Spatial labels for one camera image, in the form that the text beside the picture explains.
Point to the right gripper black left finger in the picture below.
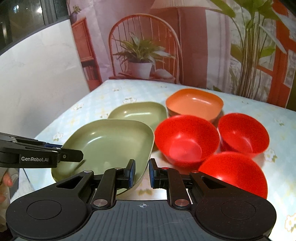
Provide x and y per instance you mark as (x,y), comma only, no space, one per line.
(99,191)

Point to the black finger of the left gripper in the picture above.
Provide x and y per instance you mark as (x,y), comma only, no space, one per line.
(35,151)

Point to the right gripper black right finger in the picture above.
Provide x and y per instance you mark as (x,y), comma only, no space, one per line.
(183,191)

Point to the orange square bowl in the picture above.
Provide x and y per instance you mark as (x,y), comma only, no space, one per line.
(195,102)

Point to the left hand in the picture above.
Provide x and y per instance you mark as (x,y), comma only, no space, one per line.
(6,184)

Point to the large green square plate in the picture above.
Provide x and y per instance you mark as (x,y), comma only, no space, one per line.
(106,144)

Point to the red round bowl left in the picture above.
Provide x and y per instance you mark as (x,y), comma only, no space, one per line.
(186,140)

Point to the red round bowl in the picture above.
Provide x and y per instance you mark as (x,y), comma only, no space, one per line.
(243,134)
(238,170)
(186,140)

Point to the red round bowl front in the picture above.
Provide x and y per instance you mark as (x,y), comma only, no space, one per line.
(238,170)

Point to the red round bowl back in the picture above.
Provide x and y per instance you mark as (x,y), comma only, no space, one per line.
(243,134)

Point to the small green square plate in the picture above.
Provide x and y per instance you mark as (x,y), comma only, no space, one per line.
(150,113)

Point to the printed room backdrop cloth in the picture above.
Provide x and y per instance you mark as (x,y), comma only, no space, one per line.
(245,48)

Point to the dark window frame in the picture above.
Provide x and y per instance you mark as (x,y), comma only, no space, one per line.
(20,19)

